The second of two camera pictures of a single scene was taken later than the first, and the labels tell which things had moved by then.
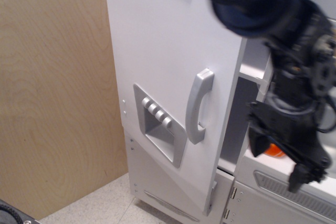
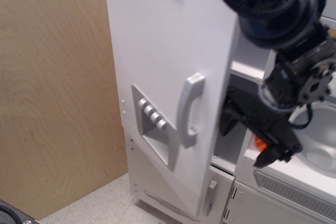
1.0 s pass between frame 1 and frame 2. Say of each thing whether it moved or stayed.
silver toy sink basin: stayed
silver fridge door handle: moved
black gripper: moved
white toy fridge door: stayed
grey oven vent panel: stayed
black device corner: stayed
